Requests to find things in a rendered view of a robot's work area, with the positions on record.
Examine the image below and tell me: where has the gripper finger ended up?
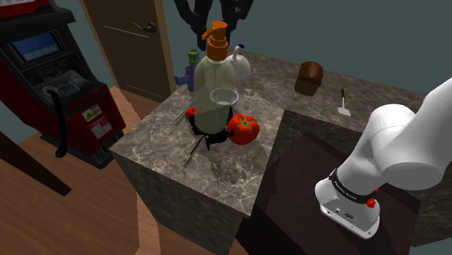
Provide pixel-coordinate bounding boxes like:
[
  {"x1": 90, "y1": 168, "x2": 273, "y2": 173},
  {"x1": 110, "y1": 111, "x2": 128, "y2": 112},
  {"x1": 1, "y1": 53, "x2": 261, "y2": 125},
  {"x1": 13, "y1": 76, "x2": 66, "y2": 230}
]
[
  {"x1": 172, "y1": 0, "x2": 214, "y2": 37},
  {"x1": 219, "y1": 0, "x2": 255, "y2": 35}
]

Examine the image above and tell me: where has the white kettle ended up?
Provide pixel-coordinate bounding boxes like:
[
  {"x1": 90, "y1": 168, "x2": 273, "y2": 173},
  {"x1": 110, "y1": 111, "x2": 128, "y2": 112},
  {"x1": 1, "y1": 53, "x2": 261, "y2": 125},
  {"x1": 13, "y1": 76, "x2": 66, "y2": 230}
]
[{"x1": 225, "y1": 43, "x2": 252, "y2": 84}]

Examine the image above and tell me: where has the purple bottle with green cap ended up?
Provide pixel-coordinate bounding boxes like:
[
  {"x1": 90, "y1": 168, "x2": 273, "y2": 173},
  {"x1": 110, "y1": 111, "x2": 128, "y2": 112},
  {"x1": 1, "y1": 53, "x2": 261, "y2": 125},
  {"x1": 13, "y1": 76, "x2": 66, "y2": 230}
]
[{"x1": 174, "y1": 49, "x2": 201, "y2": 93}]

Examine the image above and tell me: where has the brown door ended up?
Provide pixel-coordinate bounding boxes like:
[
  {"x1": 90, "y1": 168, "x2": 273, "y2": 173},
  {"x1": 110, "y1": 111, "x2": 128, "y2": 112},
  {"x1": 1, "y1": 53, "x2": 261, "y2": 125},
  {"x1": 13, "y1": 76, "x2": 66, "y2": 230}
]
[{"x1": 78, "y1": 0, "x2": 177, "y2": 104}]

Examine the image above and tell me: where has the clear soap bottle orange pump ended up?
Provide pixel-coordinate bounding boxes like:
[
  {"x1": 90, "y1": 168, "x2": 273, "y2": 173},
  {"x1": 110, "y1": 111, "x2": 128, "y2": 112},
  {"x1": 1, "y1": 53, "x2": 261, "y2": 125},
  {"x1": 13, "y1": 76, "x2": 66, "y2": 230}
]
[{"x1": 193, "y1": 20, "x2": 238, "y2": 135}]

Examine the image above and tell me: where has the brown bread loaf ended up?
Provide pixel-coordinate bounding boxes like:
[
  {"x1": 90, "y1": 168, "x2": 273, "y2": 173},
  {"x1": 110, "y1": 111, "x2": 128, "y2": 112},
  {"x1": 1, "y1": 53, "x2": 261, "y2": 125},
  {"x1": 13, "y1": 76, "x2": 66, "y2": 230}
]
[{"x1": 294, "y1": 61, "x2": 325, "y2": 97}]

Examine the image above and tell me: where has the grey metal rod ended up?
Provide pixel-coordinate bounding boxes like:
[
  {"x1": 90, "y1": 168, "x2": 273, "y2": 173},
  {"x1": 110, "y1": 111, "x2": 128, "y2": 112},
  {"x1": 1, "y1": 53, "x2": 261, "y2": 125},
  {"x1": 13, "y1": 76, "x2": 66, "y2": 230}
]
[{"x1": 174, "y1": 99, "x2": 197, "y2": 127}]

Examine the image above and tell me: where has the red tomato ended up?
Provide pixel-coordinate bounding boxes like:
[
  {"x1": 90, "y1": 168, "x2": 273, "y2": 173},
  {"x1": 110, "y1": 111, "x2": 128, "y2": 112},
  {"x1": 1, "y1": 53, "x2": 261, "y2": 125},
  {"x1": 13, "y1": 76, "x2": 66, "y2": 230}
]
[{"x1": 226, "y1": 112, "x2": 261, "y2": 146}]

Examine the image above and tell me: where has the black round object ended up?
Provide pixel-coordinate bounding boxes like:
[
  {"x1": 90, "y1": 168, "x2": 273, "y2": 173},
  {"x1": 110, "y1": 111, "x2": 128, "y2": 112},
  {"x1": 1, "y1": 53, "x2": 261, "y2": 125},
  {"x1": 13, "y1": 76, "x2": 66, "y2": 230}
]
[{"x1": 188, "y1": 106, "x2": 236, "y2": 151}]

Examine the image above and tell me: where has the dark pen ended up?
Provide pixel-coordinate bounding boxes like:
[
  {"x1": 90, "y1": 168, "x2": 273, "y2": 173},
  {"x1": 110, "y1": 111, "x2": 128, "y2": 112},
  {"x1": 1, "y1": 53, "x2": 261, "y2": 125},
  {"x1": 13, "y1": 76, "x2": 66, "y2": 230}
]
[{"x1": 181, "y1": 135, "x2": 206, "y2": 168}]

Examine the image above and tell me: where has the red and black arcade machine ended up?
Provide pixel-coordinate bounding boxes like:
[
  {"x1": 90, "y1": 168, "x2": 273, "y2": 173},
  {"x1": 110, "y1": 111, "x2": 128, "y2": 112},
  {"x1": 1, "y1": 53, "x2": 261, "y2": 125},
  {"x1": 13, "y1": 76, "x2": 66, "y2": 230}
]
[{"x1": 0, "y1": 0, "x2": 127, "y2": 170}]

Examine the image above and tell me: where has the white spatula with black handle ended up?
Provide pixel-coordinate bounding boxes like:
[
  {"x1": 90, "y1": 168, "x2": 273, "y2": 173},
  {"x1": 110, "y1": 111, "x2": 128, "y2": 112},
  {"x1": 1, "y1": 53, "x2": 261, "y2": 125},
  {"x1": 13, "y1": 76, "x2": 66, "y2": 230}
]
[{"x1": 337, "y1": 88, "x2": 352, "y2": 117}]

